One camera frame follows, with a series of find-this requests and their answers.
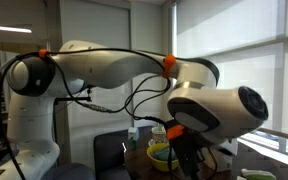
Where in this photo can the green and white cloth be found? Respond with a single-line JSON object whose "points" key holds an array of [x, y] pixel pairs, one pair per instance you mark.
{"points": [[259, 175]]}

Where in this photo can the yellow bowl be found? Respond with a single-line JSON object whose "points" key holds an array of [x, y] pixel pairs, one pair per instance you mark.
{"points": [[159, 165]]}

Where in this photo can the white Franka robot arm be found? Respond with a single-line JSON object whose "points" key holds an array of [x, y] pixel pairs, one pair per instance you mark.
{"points": [[100, 70]]}

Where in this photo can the round wooden table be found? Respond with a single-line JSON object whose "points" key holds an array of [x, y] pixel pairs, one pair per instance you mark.
{"points": [[139, 166]]}

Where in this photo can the blue grey office chair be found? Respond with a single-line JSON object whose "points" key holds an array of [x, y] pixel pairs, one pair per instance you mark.
{"points": [[70, 172]]}

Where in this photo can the ceiling strip light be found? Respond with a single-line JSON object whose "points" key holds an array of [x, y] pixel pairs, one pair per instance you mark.
{"points": [[7, 28]]}

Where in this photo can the small green bottle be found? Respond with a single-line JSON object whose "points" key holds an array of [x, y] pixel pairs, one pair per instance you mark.
{"points": [[133, 144]]}

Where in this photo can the white cabinet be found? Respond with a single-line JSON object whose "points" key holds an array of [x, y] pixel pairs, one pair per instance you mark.
{"points": [[7, 58]]}

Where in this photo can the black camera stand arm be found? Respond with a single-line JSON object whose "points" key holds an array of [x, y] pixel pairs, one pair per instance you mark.
{"points": [[72, 99]]}

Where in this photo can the dark grey sofa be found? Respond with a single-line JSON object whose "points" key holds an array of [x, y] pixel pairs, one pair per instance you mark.
{"points": [[109, 153]]}

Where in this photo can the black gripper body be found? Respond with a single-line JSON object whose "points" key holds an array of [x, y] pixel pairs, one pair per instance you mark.
{"points": [[190, 156]]}

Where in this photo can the patterned white mug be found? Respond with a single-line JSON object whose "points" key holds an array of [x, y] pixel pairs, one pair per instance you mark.
{"points": [[158, 135]]}

